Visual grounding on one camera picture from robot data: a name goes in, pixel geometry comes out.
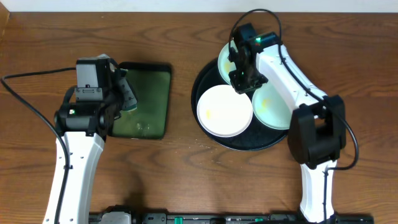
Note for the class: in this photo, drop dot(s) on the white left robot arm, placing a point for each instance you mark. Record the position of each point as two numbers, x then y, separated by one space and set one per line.
82 123

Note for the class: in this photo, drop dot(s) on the round black serving tray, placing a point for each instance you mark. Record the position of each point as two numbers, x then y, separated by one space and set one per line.
256 136

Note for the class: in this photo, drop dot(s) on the green and yellow sponge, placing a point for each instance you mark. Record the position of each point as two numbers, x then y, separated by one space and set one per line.
129 96

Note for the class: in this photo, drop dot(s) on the mint green plate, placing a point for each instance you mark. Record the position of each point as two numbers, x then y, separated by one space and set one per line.
270 109
224 65

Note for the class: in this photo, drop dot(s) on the pale pink plate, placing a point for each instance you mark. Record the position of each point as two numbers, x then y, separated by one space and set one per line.
223 112

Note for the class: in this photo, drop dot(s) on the mint green plate front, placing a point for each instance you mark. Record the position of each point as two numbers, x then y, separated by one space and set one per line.
270 109

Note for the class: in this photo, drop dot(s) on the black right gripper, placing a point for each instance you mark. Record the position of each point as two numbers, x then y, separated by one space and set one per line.
247 82

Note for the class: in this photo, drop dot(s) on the black rectangular water tray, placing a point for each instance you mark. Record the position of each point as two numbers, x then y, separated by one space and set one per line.
151 84

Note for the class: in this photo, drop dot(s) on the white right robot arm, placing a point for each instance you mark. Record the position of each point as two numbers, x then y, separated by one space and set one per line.
317 126

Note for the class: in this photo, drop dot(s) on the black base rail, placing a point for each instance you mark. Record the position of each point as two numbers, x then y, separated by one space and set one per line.
124 214

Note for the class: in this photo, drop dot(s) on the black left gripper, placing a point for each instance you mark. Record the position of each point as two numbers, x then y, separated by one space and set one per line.
115 90

